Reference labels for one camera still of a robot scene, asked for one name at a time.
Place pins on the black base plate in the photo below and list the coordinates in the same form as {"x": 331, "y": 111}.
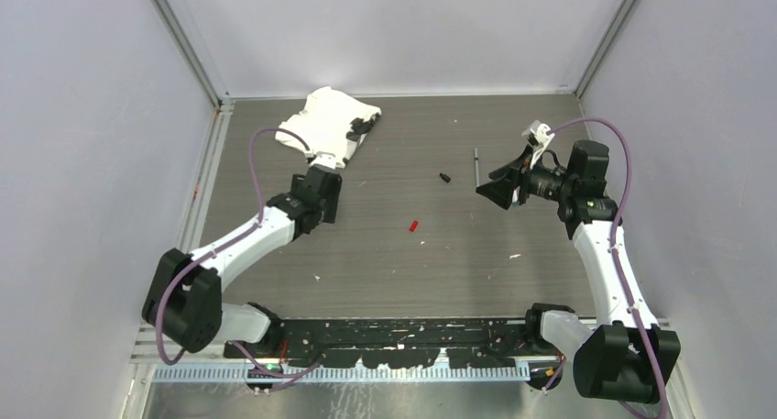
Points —
{"x": 401, "y": 343}

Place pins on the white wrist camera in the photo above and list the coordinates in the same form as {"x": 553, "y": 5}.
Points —
{"x": 539, "y": 136}
{"x": 323, "y": 159}

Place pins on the grey pen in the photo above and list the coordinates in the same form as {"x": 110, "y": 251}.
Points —
{"x": 476, "y": 166}

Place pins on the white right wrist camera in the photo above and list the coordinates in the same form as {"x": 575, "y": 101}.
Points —
{"x": 539, "y": 136}

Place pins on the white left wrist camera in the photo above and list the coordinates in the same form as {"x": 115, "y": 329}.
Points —
{"x": 323, "y": 159}

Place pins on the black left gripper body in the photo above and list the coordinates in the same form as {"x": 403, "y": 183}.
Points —
{"x": 329, "y": 210}

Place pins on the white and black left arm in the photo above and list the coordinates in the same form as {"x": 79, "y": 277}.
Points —
{"x": 185, "y": 301}

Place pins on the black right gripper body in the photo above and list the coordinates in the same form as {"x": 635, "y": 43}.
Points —
{"x": 521, "y": 178}

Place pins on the white crumpled cloth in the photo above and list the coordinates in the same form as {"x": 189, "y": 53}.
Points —
{"x": 330, "y": 123}

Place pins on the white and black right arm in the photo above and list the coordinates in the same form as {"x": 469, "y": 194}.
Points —
{"x": 627, "y": 357}

